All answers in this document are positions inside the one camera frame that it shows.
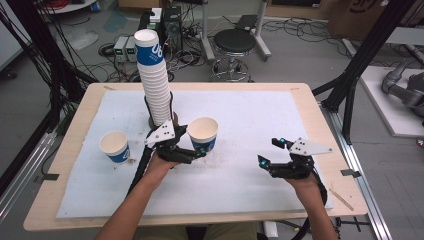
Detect white table mat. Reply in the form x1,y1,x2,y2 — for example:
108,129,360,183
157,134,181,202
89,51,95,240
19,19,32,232
55,89,335,220

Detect small white box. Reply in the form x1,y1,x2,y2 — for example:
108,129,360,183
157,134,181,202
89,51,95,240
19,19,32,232
149,7,164,24

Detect grey robot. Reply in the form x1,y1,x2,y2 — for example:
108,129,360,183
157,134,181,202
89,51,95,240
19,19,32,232
381,61,424,118

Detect blue white paper cup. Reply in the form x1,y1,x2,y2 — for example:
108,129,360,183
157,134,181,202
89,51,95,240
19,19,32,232
98,130,131,164
186,116,220,154

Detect grey tape piece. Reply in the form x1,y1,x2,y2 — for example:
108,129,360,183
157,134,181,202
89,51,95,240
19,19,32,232
340,168,362,179
32,172,61,184

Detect printed cardboard box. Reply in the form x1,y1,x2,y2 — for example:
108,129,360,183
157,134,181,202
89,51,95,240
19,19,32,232
326,0,410,42

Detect person's left hand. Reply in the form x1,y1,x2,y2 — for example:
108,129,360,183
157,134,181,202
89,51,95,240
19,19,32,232
143,152,181,188

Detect thin wooden stick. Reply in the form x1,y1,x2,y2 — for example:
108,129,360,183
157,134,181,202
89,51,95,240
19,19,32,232
328,187,355,212

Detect white floor platform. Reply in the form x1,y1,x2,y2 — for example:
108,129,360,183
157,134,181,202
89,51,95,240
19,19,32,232
359,64,424,139

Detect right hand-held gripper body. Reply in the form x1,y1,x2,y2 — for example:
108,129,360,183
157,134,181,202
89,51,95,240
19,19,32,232
268,136,334,180

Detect stack of nested paper cups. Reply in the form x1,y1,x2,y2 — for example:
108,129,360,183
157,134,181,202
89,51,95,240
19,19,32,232
133,28,174,127

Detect aluminium rail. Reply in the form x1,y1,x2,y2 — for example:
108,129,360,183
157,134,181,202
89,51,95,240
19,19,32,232
319,102,393,240
0,131,58,223

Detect brown cup holder black rods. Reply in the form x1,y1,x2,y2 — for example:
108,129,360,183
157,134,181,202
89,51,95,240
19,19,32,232
143,91,179,133

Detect person's right hand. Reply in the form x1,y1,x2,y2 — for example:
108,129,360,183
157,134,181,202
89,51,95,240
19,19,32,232
285,173,324,204

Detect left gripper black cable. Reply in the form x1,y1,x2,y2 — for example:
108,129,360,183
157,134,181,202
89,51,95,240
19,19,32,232
126,146,155,198

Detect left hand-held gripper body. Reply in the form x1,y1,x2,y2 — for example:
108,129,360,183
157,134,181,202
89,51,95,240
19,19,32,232
143,119,195,165

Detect tangle of black floor cables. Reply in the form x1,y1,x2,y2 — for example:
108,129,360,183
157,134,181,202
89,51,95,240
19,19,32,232
97,19,209,83

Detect black flat pad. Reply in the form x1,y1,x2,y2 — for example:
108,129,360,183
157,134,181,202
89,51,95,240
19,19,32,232
234,14,260,32

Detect grey bench power supply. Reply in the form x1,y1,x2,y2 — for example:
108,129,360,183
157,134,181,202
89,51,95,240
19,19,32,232
124,36,138,63
112,35,130,63

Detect black frame post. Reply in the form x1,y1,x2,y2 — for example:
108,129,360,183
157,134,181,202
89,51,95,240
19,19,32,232
311,0,416,145

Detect black round stool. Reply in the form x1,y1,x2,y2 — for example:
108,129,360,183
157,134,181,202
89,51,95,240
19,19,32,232
209,28,258,83

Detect black frame with cables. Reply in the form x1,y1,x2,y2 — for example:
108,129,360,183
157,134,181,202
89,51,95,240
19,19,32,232
0,0,98,198

